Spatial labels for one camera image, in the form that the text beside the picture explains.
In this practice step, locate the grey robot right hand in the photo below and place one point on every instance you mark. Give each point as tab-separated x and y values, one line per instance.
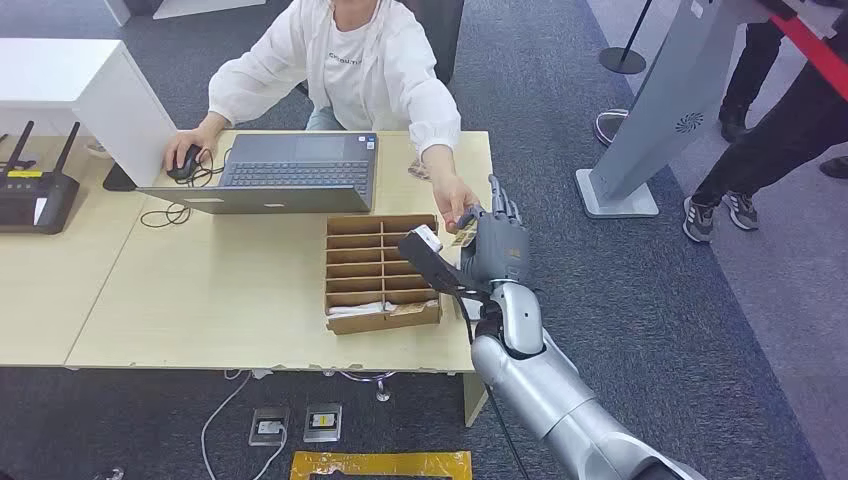
503	245

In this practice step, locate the person's left hand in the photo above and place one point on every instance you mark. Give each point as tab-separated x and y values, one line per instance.
454	199

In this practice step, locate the person's right hand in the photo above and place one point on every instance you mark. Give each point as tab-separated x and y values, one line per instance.
189	140

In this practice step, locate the black computer mouse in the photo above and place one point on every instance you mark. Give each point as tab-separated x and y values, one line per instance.
184	171

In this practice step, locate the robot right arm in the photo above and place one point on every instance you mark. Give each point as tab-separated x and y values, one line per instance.
530	391

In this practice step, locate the person's left forearm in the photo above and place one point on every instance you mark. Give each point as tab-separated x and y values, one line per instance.
438	162

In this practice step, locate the person's right forearm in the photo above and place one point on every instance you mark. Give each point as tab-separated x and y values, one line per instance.
213	126

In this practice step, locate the wooden card organizer box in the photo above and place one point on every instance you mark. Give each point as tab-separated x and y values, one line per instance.
358	265

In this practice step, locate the person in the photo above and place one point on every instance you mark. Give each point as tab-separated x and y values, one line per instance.
748	73
782	132
358	73

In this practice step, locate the white cabinet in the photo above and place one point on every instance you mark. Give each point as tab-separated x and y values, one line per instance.
112	112

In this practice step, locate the black stand base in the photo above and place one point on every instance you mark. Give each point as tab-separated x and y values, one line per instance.
118	180

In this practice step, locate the small white object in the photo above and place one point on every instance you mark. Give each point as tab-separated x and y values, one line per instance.
96	150

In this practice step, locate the grey laptop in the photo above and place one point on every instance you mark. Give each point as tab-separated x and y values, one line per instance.
298	172

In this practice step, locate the white tissue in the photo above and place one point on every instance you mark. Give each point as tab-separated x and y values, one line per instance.
354	309
391	307

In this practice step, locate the white furniture panel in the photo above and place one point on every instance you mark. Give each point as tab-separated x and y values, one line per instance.
118	10
205	6

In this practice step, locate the dark shoe with white sole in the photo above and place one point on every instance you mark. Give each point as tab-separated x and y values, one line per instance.
606	126

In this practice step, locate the wooden desk leg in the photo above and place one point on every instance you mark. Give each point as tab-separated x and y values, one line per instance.
474	401

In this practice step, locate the black router with antennas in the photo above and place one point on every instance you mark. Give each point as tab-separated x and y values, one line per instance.
33	205

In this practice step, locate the metal desk foot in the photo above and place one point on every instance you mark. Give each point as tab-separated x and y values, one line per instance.
382	394

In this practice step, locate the grey kiosk stand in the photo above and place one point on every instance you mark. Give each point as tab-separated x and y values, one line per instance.
662	99

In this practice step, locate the floor socket with yellow label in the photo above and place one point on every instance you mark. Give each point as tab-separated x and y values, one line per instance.
322	422

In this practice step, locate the floor socket with plug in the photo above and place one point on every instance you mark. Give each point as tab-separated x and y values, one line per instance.
268	426

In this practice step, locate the small metal floor object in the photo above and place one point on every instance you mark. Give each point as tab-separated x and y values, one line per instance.
112	474

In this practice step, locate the red barrier belt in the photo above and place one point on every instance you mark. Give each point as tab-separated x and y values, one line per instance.
815	53

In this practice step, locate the wrist camera with black bracket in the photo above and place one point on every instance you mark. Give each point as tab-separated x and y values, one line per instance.
430	265

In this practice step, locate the black stanchion post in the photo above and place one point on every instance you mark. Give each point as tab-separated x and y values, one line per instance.
623	61

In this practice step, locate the yellow tape frame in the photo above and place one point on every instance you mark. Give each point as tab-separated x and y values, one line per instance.
381	462

